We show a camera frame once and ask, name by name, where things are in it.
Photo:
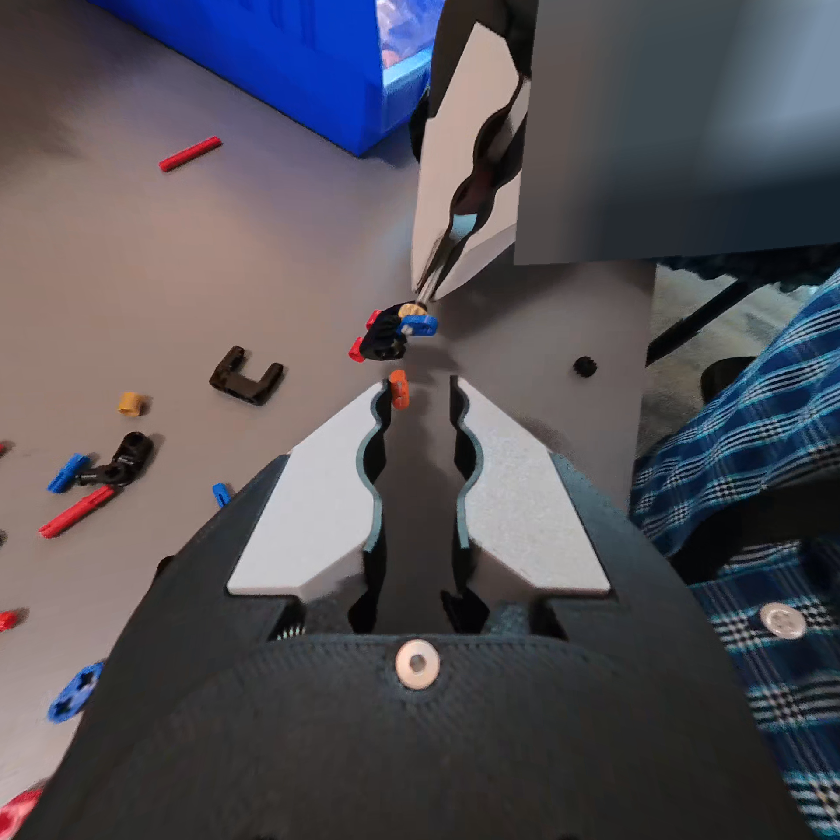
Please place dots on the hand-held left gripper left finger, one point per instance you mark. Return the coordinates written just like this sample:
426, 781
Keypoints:
308, 525

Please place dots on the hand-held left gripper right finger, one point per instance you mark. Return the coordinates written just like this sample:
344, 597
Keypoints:
525, 525

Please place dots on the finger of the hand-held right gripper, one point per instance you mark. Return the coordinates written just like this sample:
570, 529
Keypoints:
485, 243
453, 131

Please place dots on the small black lego assembly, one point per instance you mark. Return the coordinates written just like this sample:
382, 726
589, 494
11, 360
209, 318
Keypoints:
384, 338

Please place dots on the orange lego connector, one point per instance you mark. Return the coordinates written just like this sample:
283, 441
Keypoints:
400, 389

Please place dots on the clear bags of lego pieces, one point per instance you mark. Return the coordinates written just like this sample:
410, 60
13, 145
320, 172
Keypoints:
400, 33

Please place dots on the small black lego gear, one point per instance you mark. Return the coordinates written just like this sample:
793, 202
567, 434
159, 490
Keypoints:
585, 367

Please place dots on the black angled lego connector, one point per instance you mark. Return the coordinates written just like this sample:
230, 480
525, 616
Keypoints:
128, 453

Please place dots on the yellow lego bush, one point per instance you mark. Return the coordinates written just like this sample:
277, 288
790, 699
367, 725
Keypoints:
131, 405

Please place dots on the red lego axle pin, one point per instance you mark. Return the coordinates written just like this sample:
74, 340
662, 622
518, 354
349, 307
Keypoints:
79, 512

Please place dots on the long red lego axle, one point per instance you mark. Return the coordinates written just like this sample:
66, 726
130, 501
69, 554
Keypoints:
190, 153

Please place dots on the small red lego pin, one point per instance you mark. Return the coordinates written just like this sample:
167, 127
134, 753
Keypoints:
6, 620

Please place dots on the red lego connector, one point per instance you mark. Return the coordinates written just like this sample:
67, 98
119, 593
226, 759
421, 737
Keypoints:
19, 814

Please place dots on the plain blue parts bin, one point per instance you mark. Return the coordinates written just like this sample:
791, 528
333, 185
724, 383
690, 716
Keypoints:
262, 52

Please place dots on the black chair leg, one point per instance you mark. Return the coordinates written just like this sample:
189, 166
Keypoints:
695, 321

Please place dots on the person in blue plaid shirt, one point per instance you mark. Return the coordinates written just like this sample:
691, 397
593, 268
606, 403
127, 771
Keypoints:
787, 407

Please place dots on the black u-shaped lego frame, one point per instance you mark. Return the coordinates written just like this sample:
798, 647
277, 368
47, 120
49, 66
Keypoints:
246, 384

